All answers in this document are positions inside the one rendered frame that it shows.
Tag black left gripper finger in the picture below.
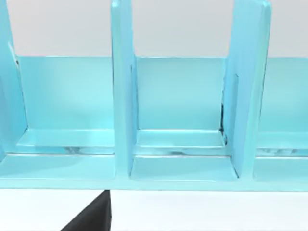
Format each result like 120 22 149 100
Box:
60 189 113 231

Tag light blue rack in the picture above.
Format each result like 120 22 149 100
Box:
0 0 308 191

